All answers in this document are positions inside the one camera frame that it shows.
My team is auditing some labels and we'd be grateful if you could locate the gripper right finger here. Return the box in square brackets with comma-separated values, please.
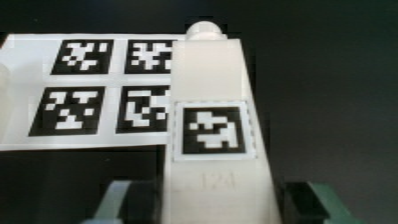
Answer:
[281, 182, 362, 224]

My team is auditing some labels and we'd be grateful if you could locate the fiducial marker sheet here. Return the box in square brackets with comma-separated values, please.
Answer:
[0, 33, 183, 151]

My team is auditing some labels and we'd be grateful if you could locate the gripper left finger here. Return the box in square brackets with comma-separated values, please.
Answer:
[80, 180, 158, 224]

